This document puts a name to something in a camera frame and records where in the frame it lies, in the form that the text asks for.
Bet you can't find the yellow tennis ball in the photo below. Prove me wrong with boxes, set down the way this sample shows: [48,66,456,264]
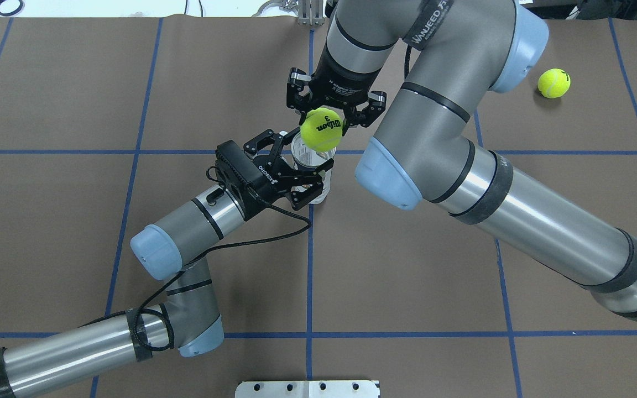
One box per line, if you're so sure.
[537,68,572,99]

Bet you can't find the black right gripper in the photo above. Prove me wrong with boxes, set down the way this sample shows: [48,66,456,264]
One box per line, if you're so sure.
[286,44,388,136]

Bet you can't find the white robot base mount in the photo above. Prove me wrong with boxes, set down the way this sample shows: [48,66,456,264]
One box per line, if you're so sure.
[234,380,382,397]

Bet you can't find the silver camera mount bracket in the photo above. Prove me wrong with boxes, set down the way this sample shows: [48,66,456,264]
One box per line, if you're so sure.
[296,0,325,27]

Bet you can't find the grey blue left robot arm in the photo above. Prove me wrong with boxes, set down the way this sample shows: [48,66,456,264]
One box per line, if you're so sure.
[0,129,328,397]

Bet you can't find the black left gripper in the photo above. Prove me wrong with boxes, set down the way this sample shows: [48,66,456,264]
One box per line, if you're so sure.
[241,128,335,211]

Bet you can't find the white blue tennis ball can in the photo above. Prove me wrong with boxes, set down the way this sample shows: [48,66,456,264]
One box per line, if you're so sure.
[291,133,335,204]

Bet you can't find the tennis ball with black logo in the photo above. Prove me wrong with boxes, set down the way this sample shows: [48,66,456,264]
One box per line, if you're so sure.
[299,107,343,152]

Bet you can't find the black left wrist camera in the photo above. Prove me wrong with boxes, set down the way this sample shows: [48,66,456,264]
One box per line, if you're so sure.
[216,140,267,221]

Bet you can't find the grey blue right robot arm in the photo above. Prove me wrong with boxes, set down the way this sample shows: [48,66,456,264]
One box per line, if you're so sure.
[288,1,637,322]

